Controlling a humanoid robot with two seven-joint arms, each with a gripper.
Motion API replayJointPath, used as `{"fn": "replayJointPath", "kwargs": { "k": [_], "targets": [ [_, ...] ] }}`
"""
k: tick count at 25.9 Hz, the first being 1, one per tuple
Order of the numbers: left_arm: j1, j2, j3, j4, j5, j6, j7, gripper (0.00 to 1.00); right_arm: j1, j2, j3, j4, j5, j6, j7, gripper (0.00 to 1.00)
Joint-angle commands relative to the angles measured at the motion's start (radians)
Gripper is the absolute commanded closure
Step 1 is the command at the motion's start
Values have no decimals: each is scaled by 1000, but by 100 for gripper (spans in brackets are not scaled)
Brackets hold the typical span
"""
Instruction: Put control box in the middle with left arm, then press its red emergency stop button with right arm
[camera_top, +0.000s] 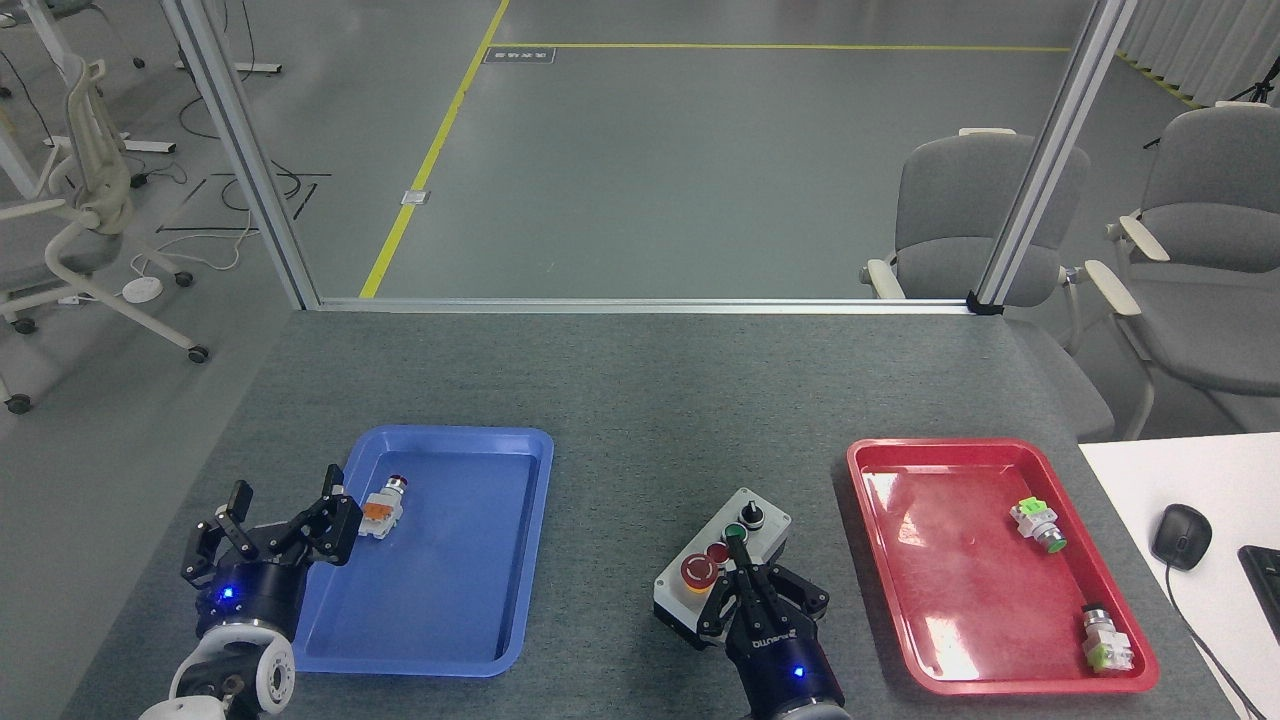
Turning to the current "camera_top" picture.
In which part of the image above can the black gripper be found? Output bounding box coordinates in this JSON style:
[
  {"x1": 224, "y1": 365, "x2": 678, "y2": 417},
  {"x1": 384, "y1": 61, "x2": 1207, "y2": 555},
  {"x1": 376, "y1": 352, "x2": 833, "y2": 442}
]
[
  {"x1": 179, "y1": 463, "x2": 364, "y2": 643},
  {"x1": 696, "y1": 527, "x2": 849, "y2": 717}
]

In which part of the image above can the grey control box with buttons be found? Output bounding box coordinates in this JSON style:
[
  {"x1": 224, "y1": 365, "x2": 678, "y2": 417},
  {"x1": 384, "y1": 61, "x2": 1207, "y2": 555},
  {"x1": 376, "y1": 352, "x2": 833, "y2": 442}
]
[{"x1": 652, "y1": 487, "x2": 794, "y2": 652}]

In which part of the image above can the red push button orange block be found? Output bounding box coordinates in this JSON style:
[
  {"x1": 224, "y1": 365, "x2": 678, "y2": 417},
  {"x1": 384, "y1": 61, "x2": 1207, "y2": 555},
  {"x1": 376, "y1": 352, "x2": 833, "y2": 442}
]
[{"x1": 357, "y1": 476, "x2": 412, "y2": 542}]

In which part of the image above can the silver push button green block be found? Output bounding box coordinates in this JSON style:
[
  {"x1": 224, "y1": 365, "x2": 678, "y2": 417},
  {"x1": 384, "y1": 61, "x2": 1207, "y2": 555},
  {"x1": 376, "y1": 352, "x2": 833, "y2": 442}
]
[{"x1": 1079, "y1": 603, "x2": 1137, "y2": 677}]

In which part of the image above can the blue plastic tray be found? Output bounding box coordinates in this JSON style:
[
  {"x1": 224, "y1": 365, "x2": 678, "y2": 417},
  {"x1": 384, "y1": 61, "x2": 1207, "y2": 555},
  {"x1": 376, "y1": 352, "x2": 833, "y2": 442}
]
[{"x1": 291, "y1": 425, "x2": 556, "y2": 679}]

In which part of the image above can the red plastic tray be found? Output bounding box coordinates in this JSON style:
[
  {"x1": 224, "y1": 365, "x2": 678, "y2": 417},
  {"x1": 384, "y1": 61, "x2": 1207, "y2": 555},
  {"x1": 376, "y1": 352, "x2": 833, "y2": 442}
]
[{"x1": 846, "y1": 437, "x2": 1161, "y2": 696}]

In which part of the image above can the white mesh office chair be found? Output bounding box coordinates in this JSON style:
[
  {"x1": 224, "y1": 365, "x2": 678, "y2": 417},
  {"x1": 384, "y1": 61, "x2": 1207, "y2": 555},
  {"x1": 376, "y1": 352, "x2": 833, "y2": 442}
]
[{"x1": 0, "y1": 55, "x2": 212, "y2": 416}]

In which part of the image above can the white desk foot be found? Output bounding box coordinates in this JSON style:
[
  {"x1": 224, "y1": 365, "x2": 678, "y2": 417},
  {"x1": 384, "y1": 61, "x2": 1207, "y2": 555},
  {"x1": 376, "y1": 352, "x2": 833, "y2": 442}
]
[
  {"x1": 176, "y1": 59, "x2": 284, "y2": 77},
  {"x1": 44, "y1": 133, "x2": 179, "y2": 157}
]

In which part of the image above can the white side desk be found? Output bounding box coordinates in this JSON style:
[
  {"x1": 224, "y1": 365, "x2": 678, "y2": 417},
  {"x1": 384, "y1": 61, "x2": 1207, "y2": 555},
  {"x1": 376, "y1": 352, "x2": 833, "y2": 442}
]
[{"x1": 1077, "y1": 431, "x2": 1280, "y2": 720}]

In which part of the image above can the black computer mouse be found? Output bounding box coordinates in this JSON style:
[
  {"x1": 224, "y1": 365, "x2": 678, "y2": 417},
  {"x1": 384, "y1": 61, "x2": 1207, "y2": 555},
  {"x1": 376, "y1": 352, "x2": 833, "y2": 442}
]
[{"x1": 1150, "y1": 503, "x2": 1214, "y2": 573}]

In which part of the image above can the black keyboard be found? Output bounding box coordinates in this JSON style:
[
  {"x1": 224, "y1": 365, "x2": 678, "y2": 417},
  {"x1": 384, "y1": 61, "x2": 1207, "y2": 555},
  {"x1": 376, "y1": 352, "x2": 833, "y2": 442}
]
[{"x1": 1237, "y1": 545, "x2": 1280, "y2": 647}]

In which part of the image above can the grey armchair with white armrests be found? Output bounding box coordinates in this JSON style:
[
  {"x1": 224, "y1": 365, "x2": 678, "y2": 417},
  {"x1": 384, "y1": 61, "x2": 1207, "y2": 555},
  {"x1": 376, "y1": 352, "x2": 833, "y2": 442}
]
[{"x1": 1084, "y1": 101, "x2": 1280, "y2": 442}]

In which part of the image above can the black tripod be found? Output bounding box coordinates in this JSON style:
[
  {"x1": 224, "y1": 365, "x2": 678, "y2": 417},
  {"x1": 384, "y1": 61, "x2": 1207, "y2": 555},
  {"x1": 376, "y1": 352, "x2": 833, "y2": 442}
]
[{"x1": 1142, "y1": 60, "x2": 1280, "y2": 151}]

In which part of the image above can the white floor cable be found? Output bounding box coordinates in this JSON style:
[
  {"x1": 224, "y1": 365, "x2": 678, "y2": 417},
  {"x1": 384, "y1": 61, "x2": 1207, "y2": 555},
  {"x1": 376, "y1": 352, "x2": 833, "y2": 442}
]
[{"x1": 130, "y1": 205, "x2": 263, "y2": 281}]

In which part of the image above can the green push button switch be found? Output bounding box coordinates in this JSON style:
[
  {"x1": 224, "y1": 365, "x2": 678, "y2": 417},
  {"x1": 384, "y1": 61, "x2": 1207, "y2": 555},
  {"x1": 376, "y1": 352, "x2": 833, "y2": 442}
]
[{"x1": 1008, "y1": 497, "x2": 1069, "y2": 555}]

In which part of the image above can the silver aluminium rail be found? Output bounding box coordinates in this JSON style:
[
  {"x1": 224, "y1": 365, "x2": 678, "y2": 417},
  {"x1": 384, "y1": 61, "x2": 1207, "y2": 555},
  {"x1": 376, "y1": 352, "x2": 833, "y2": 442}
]
[{"x1": 314, "y1": 296, "x2": 977, "y2": 317}]

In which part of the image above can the black floor cable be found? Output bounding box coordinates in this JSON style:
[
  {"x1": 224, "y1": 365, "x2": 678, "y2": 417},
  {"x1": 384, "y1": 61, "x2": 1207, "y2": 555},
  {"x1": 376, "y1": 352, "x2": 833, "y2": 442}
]
[{"x1": 155, "y1": 0, "x2": 334, "y2": 235}]

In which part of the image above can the silver aluminium post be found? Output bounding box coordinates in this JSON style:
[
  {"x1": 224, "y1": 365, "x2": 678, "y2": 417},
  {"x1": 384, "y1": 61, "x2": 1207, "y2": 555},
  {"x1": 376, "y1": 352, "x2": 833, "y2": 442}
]
[
  {"x1": 965, "y1": 0, "x2": 1140, "y2": 318},
  {"x1": 160, "y1": 0, "x2": 322, "y2": 312}
]

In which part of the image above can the grey armchair behind post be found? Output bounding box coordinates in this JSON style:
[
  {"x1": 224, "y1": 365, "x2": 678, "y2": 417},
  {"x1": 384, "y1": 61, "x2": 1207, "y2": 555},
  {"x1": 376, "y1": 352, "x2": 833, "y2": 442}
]
[{"x1": 860, "y1": 127, "x2": 1117, "y2": 442}]

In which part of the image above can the black mouse cable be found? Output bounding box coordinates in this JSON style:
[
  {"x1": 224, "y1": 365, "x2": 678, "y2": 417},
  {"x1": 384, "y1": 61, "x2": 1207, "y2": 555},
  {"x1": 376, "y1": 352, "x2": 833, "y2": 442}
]
[{"x1": 1164, "y1": 564, "x2": 1253, "y2": 720}]

